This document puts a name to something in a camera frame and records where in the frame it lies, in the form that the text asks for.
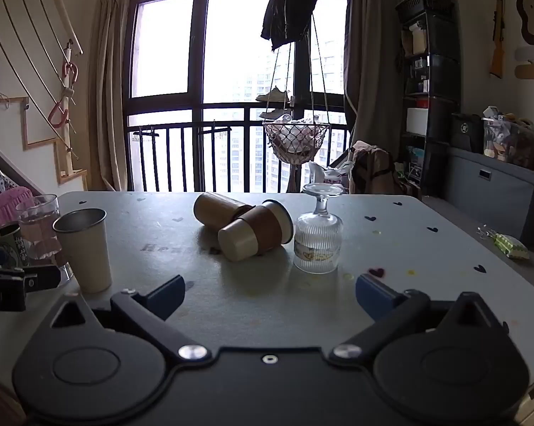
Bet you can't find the clear glass tumbler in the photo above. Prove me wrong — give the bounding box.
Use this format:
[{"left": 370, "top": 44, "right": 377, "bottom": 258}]
[{"left": 17, "top": 194, "right": 72, "bottom": 281}]

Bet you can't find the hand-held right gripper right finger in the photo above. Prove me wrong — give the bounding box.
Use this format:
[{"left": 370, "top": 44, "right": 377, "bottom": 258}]
[{"left": 331, "top": 274, "right": 509, "bottom": 367}]

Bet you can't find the wooden toy rifle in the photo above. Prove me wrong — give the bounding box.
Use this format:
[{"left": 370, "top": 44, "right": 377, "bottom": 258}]
[{"left": 490, "top": 0, "right": 509, "bottom": 79}]

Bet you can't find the green printed mug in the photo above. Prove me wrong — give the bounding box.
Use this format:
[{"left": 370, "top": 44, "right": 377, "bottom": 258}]
[{"left": 0, "top": 224, "right": 33, "bottom": 269}]

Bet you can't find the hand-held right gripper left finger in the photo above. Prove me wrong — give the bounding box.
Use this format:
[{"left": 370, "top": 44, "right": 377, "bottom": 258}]
[{"left": 49, "top": 275, "right": 214, "bottom": 362}]

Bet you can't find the metal cup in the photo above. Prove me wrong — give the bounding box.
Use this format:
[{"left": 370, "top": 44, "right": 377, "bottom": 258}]
[{"left": 53, "top": 208, "right": 113, "bottom": 294}]

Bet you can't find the brown sleeved paper cup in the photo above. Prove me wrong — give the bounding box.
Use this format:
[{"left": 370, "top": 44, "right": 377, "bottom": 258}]
[{"left": 217, "top": 199, "right": 294, "bottom": 262}]

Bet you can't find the wooden stair railing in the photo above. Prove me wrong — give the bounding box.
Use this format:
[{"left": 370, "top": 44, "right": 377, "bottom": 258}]
[{"left": 0, "top": 0, "right": 90, "bottom": 185}]

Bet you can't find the tan paper cup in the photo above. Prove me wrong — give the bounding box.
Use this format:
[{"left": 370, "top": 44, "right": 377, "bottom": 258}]
[{"left": 193, "top": 192, "right": 254, "bottom": 232}]

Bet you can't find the white plastic bag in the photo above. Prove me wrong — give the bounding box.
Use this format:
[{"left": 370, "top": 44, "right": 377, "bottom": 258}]
[{"left": 308, "top": 160, "right": 355, "bottom": 188}]

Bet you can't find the black balcony railing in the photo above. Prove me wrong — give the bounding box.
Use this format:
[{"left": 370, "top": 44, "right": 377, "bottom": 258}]
[{"left": 127, "top": 105, "right": 352, "bottom": 193}]

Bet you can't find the hanging net basket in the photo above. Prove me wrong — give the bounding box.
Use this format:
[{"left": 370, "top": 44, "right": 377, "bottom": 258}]
[{"left": 262, "top": 9, "right": 332, "bottom": 166}]

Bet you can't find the black shelf unit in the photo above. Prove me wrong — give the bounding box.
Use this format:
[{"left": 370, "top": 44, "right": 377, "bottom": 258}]
[{"left": 395, "top": 0, "right": 462, "bottom": 189}]

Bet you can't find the ribbed clear stem glass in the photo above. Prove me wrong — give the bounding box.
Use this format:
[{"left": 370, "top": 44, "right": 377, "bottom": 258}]
[{"left": 293, "top": 182, "right": 344, "bottom": 274}]

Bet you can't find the black storage box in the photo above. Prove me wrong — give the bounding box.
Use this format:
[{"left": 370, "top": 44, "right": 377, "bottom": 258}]
[{"left": 450, "top": 113, "right": 486, "bottom": 153}]

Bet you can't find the beige curtain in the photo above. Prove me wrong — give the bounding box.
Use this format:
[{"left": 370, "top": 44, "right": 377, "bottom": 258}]
[
  {"left": 344, "top": 0, "right": 404, "bottom": 163},
  {"left": 88, "top": 0, "right": 131, "bottom": 192}
]

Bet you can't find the green snack packet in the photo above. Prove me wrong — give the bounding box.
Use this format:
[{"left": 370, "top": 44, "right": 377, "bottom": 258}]
[{"left": 492, "top": 233, "right": 531, "bottom": 261}]

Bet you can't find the clear plastic bin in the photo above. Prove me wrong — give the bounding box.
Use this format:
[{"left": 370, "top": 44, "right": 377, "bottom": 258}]
[{"left": 482, "top": 116, "right": 534, "bottom": 170}]

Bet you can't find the black hanging jacket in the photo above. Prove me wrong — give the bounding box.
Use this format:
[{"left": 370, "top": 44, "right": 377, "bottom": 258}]
[{"left": 260, "top": 0, "right": 321, "bottom": 52}]

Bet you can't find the grey storage box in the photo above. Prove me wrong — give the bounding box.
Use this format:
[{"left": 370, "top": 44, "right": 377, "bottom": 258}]
[{"left": 441, "top": 146, "right": 534, "bottom": 246}]

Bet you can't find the pink cloth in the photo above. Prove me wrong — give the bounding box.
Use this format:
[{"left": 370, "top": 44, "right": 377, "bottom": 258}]
[{"left": 0, "top": 186, "right": 35, "bottom": 242}]

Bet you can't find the brown backpack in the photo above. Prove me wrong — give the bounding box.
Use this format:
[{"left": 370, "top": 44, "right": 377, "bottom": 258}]
[{"left": 350, "top": 141, "right": 401, "bottom": 195}]

